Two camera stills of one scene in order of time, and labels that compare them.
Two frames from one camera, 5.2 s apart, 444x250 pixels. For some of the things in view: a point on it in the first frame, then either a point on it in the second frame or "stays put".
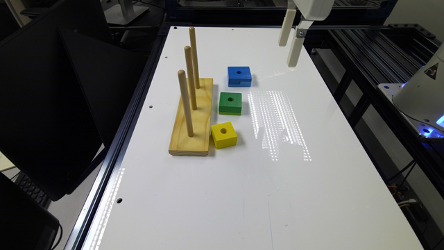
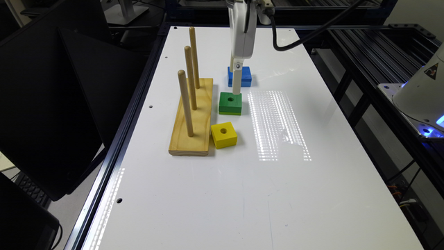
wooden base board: x=182 y=144 stays put
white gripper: x=315 y=10 -> x=243 y=14
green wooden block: x=230 y=103 stays put
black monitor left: x=62 y=92 stays put
